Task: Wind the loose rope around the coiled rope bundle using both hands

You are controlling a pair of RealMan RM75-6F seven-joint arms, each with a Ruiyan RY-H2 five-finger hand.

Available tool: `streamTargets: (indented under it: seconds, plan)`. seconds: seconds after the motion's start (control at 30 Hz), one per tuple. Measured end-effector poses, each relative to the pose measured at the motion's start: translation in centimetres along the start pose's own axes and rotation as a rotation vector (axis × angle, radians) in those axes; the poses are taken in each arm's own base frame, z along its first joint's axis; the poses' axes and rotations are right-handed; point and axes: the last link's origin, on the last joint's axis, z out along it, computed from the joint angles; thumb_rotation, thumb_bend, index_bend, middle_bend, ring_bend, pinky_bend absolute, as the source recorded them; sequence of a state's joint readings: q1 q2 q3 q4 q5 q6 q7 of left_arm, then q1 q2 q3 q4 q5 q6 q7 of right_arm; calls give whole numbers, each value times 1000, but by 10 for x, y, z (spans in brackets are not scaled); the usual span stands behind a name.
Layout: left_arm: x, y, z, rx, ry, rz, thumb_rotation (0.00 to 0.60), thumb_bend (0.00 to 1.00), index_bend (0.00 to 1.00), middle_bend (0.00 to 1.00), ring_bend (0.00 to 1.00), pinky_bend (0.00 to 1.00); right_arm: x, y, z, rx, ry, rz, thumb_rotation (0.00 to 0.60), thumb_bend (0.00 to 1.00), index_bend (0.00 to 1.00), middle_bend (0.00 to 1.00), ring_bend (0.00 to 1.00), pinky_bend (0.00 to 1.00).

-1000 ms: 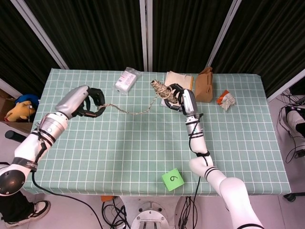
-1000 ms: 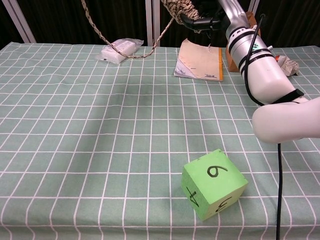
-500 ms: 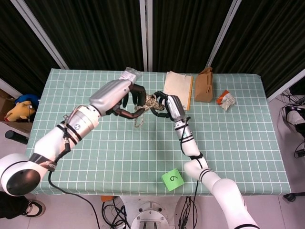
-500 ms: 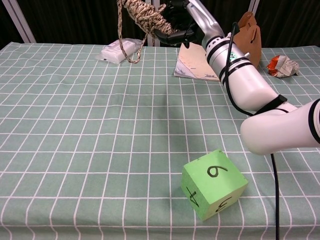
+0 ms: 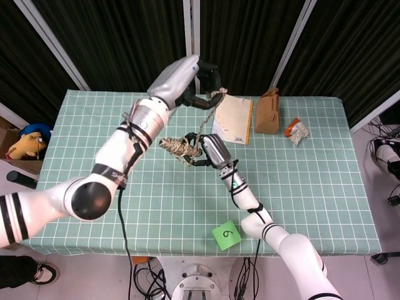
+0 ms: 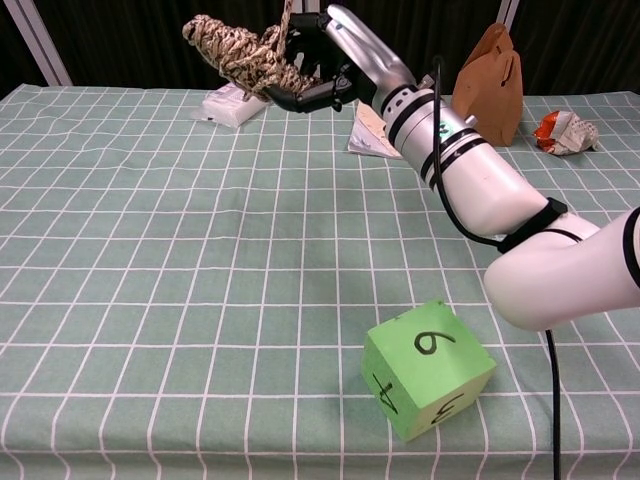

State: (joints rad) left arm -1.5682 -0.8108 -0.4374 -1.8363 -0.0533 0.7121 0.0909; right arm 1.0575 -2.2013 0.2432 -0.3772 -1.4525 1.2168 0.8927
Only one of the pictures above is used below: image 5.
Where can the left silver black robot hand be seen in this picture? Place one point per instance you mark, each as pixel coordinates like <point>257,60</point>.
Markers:
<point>175,79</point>

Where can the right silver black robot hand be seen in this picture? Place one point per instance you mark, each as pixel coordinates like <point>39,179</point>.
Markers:
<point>215,151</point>

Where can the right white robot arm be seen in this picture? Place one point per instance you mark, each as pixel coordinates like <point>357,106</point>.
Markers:
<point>297,250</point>

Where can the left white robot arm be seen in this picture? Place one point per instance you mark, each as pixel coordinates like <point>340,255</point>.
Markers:
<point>115,147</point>

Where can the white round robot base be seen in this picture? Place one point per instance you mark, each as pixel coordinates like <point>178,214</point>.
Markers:
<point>197,284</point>

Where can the green checked tablecloth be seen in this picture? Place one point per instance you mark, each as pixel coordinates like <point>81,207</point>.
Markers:
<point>187,193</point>

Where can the brown paper bag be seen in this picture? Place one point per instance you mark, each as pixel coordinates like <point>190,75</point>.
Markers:
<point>265,115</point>

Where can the black pleated curtain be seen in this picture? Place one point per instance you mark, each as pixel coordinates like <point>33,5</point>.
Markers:
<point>125,37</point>
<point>353,53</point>
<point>243,43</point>
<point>25,62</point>

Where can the crumpled orange white wrapper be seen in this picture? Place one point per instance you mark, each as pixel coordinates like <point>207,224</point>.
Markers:
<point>297,129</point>

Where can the green foam number cube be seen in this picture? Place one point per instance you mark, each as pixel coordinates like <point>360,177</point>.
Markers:
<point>226,236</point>

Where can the small orange object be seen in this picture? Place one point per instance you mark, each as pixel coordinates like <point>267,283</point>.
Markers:
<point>139,260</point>

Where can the blue plush toy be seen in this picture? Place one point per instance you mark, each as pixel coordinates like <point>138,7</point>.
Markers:
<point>36,128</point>

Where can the yellow plush toy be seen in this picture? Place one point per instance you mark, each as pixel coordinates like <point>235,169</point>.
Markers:
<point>25,147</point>

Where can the brown cardboard box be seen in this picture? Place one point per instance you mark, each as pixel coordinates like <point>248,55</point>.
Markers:
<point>6,134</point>

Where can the black electronic device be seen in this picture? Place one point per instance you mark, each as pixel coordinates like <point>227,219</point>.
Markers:
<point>390,120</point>

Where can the black cylinder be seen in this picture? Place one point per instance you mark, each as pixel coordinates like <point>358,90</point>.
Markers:
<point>20,180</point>

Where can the small black adapter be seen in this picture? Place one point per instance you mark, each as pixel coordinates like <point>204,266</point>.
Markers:
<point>393,200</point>

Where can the black caster wheel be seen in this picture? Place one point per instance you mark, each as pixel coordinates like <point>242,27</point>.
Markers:
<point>379,258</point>

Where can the black white sneaker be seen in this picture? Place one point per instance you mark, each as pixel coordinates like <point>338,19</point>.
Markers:
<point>47,273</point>

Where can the black trouser leg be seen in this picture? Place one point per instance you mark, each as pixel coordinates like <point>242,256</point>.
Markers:
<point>15,268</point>

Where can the white frame post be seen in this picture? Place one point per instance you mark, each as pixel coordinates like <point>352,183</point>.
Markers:
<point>53,43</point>
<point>191,31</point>
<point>293,43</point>

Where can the white frame rail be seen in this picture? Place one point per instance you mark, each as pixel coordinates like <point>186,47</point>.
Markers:
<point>372,114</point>
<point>14,114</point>

